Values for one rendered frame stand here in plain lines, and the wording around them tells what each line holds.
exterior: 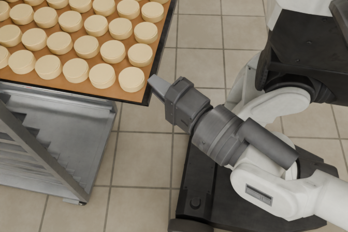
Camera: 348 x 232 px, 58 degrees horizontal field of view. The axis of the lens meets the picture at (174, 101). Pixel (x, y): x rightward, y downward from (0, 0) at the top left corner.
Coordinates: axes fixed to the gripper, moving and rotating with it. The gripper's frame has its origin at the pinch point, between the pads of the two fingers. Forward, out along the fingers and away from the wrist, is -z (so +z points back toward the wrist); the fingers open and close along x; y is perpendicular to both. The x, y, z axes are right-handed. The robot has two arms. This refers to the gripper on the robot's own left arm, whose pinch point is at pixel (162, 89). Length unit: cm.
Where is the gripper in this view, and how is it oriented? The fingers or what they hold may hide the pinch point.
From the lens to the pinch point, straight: 60.6
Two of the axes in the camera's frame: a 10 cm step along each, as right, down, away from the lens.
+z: 7.5, 5.8, -3.3
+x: 0.0, -5.0, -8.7
